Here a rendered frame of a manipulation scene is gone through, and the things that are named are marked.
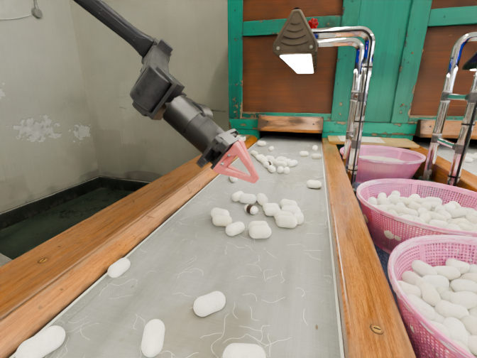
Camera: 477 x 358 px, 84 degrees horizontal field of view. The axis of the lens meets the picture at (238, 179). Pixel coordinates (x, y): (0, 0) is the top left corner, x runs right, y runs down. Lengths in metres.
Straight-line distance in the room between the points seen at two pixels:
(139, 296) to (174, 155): 2.20
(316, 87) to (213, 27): 1.20
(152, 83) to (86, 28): 2.50
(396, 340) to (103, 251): 0.36
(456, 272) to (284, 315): 0.26
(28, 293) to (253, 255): 0.28
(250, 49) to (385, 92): 0.62
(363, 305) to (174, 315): 0.20
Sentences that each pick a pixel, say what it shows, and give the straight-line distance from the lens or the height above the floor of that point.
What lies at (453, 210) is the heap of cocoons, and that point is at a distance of 0.70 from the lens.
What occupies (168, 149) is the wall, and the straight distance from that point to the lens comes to 2.54.
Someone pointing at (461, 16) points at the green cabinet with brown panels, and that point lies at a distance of 1.43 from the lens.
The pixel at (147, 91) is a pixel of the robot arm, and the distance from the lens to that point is 0.52.
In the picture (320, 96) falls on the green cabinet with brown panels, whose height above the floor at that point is 0.95.
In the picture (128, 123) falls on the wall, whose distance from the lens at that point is 2.75.
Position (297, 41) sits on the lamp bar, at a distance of 0.55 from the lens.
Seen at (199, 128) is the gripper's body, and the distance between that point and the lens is 0.47.
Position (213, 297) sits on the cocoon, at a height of 0.76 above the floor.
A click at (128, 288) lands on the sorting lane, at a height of 0.74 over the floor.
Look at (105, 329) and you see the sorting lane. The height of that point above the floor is 0.74.
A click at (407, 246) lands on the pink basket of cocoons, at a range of 0.46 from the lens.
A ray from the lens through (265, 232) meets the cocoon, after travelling 0.45.
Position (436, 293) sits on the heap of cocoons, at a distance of 0.43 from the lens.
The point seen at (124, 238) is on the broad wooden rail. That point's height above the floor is 0.76.
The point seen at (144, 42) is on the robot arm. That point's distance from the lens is 0.95.
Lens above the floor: 0.98
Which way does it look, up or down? 18 degrees down
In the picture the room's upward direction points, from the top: straight up
